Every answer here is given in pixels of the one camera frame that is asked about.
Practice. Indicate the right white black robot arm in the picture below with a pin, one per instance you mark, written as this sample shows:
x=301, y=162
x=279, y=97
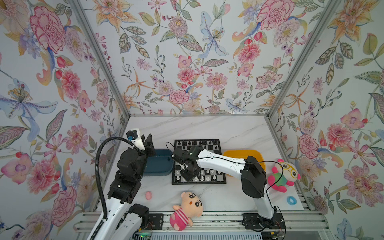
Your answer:
x=249, y=171

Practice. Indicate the small pink eraser toy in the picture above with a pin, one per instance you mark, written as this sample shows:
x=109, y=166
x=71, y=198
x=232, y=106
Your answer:
x=148, y=195

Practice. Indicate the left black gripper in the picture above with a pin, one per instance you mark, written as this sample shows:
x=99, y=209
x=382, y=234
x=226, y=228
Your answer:
x=149, y=148

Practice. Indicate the pink green plush toy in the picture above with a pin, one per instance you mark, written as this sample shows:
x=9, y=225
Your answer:
x=283, y=174

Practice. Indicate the yellow plastic tray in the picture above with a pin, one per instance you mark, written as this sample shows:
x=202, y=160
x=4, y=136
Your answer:
x=243, y=154

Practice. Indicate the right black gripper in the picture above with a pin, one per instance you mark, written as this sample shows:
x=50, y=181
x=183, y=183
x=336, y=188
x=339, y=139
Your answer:
x=182, y=160

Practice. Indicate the black and white chessboard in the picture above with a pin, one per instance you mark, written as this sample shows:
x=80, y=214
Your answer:
x=205, y=176

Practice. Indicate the pink striped plush doll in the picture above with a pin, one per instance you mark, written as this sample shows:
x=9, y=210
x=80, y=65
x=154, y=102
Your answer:
x=191, y=207

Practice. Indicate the blue ring sticker card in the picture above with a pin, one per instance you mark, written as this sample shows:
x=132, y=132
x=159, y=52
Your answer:
x=292, y=203

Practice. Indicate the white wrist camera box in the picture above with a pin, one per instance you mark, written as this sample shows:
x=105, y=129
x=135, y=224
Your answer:
x=135, y=137

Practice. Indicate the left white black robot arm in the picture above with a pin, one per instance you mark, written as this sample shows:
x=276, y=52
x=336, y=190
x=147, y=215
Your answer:
x=121, y=218

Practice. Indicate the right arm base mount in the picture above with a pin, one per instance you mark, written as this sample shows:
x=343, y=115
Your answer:
x=253, y=221

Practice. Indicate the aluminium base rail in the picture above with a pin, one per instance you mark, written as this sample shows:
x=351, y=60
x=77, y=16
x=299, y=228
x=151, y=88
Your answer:
x=230, y=221

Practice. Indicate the teal plastic tray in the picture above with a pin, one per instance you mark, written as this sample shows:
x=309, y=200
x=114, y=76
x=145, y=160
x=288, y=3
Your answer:
x=161, y=164

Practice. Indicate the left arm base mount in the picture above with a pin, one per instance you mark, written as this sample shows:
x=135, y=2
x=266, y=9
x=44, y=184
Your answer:
x=151, y=222

